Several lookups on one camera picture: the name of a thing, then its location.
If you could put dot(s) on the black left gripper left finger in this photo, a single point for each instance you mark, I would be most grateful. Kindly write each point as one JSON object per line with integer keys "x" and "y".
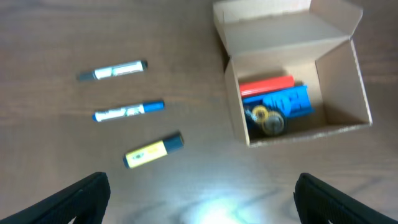
{"x": 82, "y": 202}

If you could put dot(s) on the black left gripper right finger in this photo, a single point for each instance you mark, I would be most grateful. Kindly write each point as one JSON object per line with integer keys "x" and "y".
{"x": 318, "y": 202}

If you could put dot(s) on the black yellow correction tape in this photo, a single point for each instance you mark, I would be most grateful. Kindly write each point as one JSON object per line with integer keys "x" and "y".
{"x": 271, "y": 122}

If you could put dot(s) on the blue plastic holder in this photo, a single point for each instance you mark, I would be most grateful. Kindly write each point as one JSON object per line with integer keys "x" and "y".
{"x": 292, "y": 102}

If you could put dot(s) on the red stapler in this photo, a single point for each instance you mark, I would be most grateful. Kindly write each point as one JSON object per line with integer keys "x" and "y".
{"x": 266, "y": 85}

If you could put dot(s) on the brown cardboard box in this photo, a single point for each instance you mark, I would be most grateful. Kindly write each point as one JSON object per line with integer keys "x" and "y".
{"x": 309, "y": 40}

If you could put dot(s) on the yellow highlighter black cap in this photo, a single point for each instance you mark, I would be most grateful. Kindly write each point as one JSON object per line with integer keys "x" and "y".
{"x": 153, "y": 151}

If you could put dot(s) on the blue capped white marker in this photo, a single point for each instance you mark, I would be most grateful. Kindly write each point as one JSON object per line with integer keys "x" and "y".
{"x": 127, "y": 111}

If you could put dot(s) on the black capped white marker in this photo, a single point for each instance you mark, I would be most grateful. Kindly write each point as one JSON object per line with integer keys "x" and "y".
{"x": 114, "y": 71}

